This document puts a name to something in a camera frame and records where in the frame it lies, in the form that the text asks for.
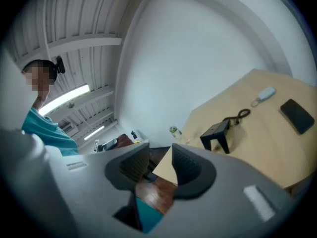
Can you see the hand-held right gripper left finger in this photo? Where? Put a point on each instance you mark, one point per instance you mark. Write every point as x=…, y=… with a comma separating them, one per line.
x=89, y=182

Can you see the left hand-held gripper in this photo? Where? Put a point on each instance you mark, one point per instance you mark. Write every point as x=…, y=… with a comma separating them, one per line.
x=107, y=145

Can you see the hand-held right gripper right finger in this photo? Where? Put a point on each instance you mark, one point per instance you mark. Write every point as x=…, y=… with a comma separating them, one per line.
x=223, y=182

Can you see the black box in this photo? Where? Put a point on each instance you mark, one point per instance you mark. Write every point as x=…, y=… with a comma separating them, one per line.
x=216, y=131

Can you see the ceiling tube light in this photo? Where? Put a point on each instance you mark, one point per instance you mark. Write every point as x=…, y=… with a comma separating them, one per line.
x=94, y=133
x=64, y=98

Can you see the yellow and white flowers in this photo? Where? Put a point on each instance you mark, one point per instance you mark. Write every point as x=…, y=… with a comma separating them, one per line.
x=137, y=140

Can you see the white air conditioner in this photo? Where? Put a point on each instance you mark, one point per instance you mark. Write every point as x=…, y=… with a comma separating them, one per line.
x=69, y=128

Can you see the ceiling sprinkler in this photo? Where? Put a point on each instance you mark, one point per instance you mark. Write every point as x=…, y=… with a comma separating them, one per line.
x=71, y=105

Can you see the person's teal shirt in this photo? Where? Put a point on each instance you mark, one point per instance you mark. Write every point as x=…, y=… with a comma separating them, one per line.
x=49, y=133

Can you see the green-lidded clear water bottle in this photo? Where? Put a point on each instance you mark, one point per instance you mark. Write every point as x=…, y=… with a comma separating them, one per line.
x=175, y=133

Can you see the black smartphone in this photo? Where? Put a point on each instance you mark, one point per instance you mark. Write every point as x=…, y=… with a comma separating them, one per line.
x=296, y=116

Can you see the pale power bank with loop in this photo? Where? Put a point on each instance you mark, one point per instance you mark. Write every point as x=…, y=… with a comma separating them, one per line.
x=267, y=93

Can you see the black head-worn camera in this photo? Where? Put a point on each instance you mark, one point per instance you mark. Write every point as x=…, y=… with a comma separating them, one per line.
x=60, y=65

